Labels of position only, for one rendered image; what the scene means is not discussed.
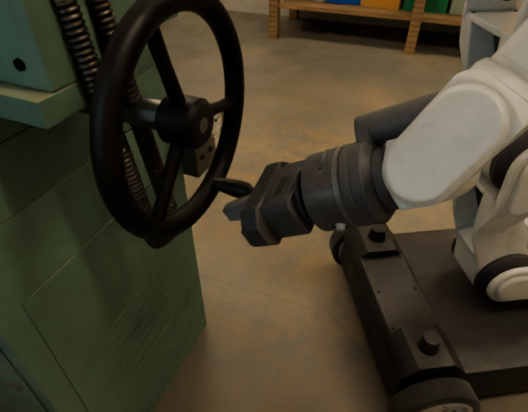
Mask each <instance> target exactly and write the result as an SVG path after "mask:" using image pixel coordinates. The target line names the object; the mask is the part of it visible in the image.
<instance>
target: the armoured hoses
mask: <svg viewBox="0 0 528 412"><path fill-rule="evenodd" d="M51 1H52V5H53V6H54V8H55V13H56V14H57V15H58V21H59V22H61V24H60V27H61V28H62V29H63V30H64V31H63V34H64V36H66V39H65V41H66V42H67V43H68V44H69V46H68V48H69V49H70V50H71V53H70V54H71V55H72V56H73V57H74V58H73V61H74V62H75V63H76V65H75V67H76V68H77V69H78V73H79V74H80V75H81V76H80V79H81V80H82V81H83V86H84V87H85V89H84V91H85V92H87V97H88V98H90V100H89V102H90V103H92V93H93V88H94V84H95V80H96V75H97V71H98V69H99V63H100V61H99V60H98V59H97V55H98V54H96V53H95V49H96V48H95V47H94V46H93V45H92V44H93V41H92V40H91V39H90V37H91V35H90V34H89V33H88V32H87V31H88V27H87V26H86V25H85V23H86V21H85V20H84V19H83V13H82V12H81V11H80V8H81V7H80V6H79V5H78V4H77V2H78V0H51ZM86 3H87V4H88V5H89V7H88V10H89V11H91V17H92V18H93V23H94V24H95V25H96V27H95V29H96V30H97V31H98V32H97V35H98V36H99V37H100V42H101V43H102V44H101V47H102V48H103V49H104V51H105V48H106V46H107V44H108V41H109V40H110V37H111V35H112V33H113V32H114V30H115V28H116V26H117V24H118V22H117V21H115V17H116V16H115V15H114V14H113V12H114V9H113V8H111V7H110V6H111V2H110V1H108V0H86ZM134 78H135V74H134V75H133V76H132V81H131V83H130V87H129V90H128V97H127V101H126V106H125V109H128V110H130V109H132V108H133V107H134V105H135V104H136V103H137V102H138V101H139V100H140V99H141V95H140V90H138V85H137V84H136V80H135V79H134ZM130 126H131V127H132V129H131V130H132V131H133V135H134V136H135V139H136V143H137V144H138V146H137V147H138V148H139V151H140V152H141V156H142V159H143V160H144V164H145V167H146V171H147V172H148V175H149V179H150V182H151V183H152V186H153V190H154V192H155V196H156V197H157V194H158V192H159V187H160V184H161V181H162V177H163V171H164V165H163V161H162V160H161V159H162V157H161V156H160V153H159V149H158V145H157V144H156V140H155V137H154V133H153V132H152V129H149V128H143V127H140V126H137V125H133V124H130ZM124 134H125V131H124V130H123V161H124V167H125V171H126V175H127V179H128V184H129V186H130V189H131V191H132V194H133V196H134V198H135V200H136V201H137V203H138V204H139V205H140V207H141V208H142V209H143V210H144V211H145V212H147V213H148V214H149V215H151V213H152V211H153V210H152V209H151V208H152V207H151V206H150V202H149V199H148V195H147V194H146V191H145V187H144V184H143V183H142V180H141V176H140V175H139V172H138V171H137V169H138V167H137V166H136V163H135V159H134V158H133V154H132V151H131V150H130V145H129V144H128V140H127V137H126V136H125V135H124ZM183 205H184V204H183ZM183 205H182V206H183ZM182 206H181V207H182ZM181 207H180V208H181ZM178 209H179V208H177V203H176V200H175V199H174V196H173V193H172V196H171V199H170V203H169V206H168V211H167V215H170V214H172V213H174V212H176V211H177V210H178ZM167 215H166V216H167ZM175 237H176V236H175ZM175 237H172V238H170V239H166V240H145V242H146V243H147V244H148V245H149V246H150V247H151V248H153V249H161V248H163V247H164V246H165V245H166V244H168V243H169V242H170V241H172V240H173V239H174V238H175Z"/></svg>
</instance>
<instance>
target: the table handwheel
mask: <svg viewBox="0 0 528 412"><path fill-rule="evenodd" d="M182 11H190V12H193V13H195V14H197V15H199V16H200V17H201V18H202V19H204V20H205V22H206V23H207V24H208V26H209V28H210V29H211V30H212V32H213V35H214V37H215V39H216V40H217V45H218V47H219V50H220V53H221V59H222V64H223V70H224V79H225V97H224V98H222V99H220V100H219V101H215V102H213V103H211V104H209V103H208V101H207V100H206V99H205V98H202V97H197V96H190V95H186V94H183V91H182V90H181V86H180V83H179V81H178V79H177V76H176V73H175V71H174V68H173V67H172V62H171V60H170V57H169V54H168V50H167V48H166V45H165V42H164V40H163V35H162V33H161V30H160V27H159V26H160V25H161V24H162V23H163V22H164V21H165V20H167V19H168V18H169V17H171V16H173V15H175V14H177V13H179V12H182ZM146 44H147V45H148V48H149V49H150V53H151V55H152V57H153V59H154V62H155V64H156V67H157V69H158V72H159V75H160V78H161V80H162V83H163V86H164V89H165V92H166V94H167V95H166V96H165V97H164V98H163V99H162V100H157V99H153V98H149V97H144V96H142V97H141V99H140V100H139V101H138V102H137V103H136V104H135V105H134V107H133V108H132V109H130V110H128V109H125V106H126V101H127V97H128V90H129V87H130V83H131V81H132V76H133V73H134V71H135V68H136V65H137V62H138V61H139V58H140V56H141V53H142V52H143V50H144V48H145V46H146ZM223 111H224V113H223V120H222V125H221V133H220V136H219V140H218V143H217V148H216V151H215V154H214V156H213V160H212V162H211V164H210V167H209V169H208V171H207V173H206V175H205V177H204V179H203V181H202V183H201V184H200V186H199V188H198V190H197V191H196V192H195V193H194V194H193V196H192V197H191V198H190V199H189V200H188V201H187V202H186V203H185V204H184V205H183V206H182V207H181V208H179V209H178V210H177V211H176V212H174V213H172V214H170V215H167V211H168V206H169V203H170V199H171V196H172V190H173V187H174V184H175V181H176V178H177V174H178V171H179V167H180V165H181V161H182V158H183V154H184V152H185V149H186V148H189V149H192V150H197V149H199V148H200V147H201V146H203V145H204V144H205V143H206V142H207V141H208V139H209V137H210V136H211V133H212V130H213V121H214V117H213V116H214V115H216V114H219V113H221V112H223ZM243 111H244V63H243V57H242V51H241V47H240V44H239V38H238V35H237V33H236V30H235V26H234V24H233V21H232V19H231V18H230V15H229V13H228V11H227V10H226V9H225V7H224V6H223V4H222V3H221V2H220V0H136V1H135V2H134V3H133V5H132V6H131V7H130V8H129V9H128V10H127V12H126V13H125V14H124V16H123V17H122V19H121V20H120V22H119V23H118V24H117V26H116V28H115V30H114V32H113V33H112V35H111V37H110V40H109V41H108V44H107V46H106V48H105V51H104V54H103V56H102V58H101V63H100V65H99V69H98V71H97V75H96V80H95V84H94V88H93V93H92V103H91V104H90V105H89V106H87V107H85V108H84V109H82V110H80V111H79V113H84V114H90V121H89V144H90V155H91V161H92V170H93V174H94V178H95V180H96V185H97V188H98V190H99V193H100V195H101V198H102V200H103V202H104V204H105V206H106V207H107V209H108V210H109V212H110V214H111V216H112V217H113V218H114V220H115V221H116V222H117V223H118V224H119V225H120V226H121V227H122V228H123V229H125V230H126V231H128V232H129V233H131V234H132V235H134V236H136V237H139V238H142V239H145V240H166V239H170V238H172V237H175V236H177V235H179V234H181V233H182V232H184V231H186V230H188V229H189V228H190V227H192V226H193V225H194V224H195V223H196V222H197V221H198V220H199V219H200V218H201V217H202V216H203V215H204V213H205V212H206V211H207V210H208V208H209V207H210V205H211V204H212V202H213V201H214V200H215V198H216V196H217V194H218V192H219V190H215V189H213V188H212V181H213V178H214V177H221V178H226V175H227V173H228V172H229V169H230V166H231V163H232V160H233V158H234V155H235V150H236V146H237V143H238V140H239V133H240V128H241V123H242V118H243ZM123 123H129V124H133V125H137V126H140V127H143V128H149V129H154V130H157V133H158V134H159V138H160V139H161V140H162V141H163V142H165V143H168V144H171V145H170V148H169V152H168V157H167V161H166V164H165V168H164V171H163V177H162V181H161V184H160V187H159V192H158V194H157V197H156V200H155V203H154V208H153V211H152V213H151V215H149V214H148V213H147V212H145V211H144V210H143V209H142V208H141V207H140V205H139V204H138V203H137V201H136V200H135V198H134V196H133V194H132V191H131V189H130V186H129V184H128V179H127V175H126V171H125V167H124V161H123ZM166 215H167V216H166Z"/></svg>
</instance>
